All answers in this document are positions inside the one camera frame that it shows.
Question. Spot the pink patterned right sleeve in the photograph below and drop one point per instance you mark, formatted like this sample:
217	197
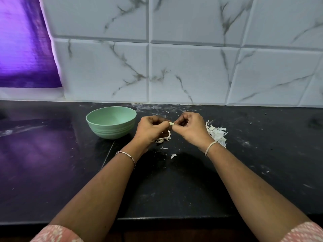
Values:
303	232

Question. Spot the small fallen garlic piece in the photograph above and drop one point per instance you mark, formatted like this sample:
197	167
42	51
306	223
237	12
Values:
173	155

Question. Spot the person's left forearm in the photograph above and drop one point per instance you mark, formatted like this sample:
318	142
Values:
96	196

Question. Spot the pile of white garlic peels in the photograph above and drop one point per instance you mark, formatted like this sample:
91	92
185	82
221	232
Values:
218	133

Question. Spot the garlic clove cluster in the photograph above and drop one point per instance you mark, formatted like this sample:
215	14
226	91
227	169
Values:
163	137

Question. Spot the purple cloth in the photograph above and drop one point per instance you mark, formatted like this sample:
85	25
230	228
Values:
25	42

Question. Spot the person's left hand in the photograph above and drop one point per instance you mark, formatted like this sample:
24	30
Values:
149	131

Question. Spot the pink patterned sleeve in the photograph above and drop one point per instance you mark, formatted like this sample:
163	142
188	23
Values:
303	232
56	233

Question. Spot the mint green bowl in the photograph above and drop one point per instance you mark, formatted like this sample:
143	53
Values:
111	121

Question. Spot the white garlic bulb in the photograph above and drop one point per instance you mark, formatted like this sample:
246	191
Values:
171	123

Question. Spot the person's right forearm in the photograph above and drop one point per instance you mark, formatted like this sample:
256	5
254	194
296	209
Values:
257	194

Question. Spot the pink patterned left sleeve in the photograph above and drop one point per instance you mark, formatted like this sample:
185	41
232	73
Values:
56	233

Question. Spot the person's right hand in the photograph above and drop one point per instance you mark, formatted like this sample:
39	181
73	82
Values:
194	129

